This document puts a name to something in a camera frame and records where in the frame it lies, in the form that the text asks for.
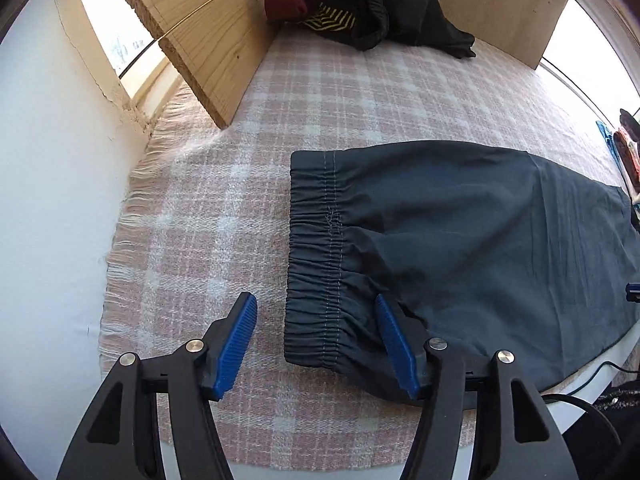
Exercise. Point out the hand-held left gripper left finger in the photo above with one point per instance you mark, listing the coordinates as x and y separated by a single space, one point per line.
235 345

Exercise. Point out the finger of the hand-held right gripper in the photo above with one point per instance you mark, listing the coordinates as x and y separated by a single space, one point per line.
634 292

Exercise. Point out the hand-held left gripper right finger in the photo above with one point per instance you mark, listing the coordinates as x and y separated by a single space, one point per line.
395 345

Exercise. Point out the dark grey pants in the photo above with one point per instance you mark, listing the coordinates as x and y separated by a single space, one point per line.
475 235

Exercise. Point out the stack of folded clothes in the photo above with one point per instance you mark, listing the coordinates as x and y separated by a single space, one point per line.
629 150

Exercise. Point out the pink plaid blanket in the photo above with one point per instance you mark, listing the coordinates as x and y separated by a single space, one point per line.
200 210

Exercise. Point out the light oak wooden panel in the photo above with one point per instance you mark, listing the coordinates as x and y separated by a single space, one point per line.
500 5

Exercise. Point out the pine plank board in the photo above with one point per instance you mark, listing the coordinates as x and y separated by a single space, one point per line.
210 25

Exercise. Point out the black yellow striped garment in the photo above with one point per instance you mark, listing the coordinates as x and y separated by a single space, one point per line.
330 20

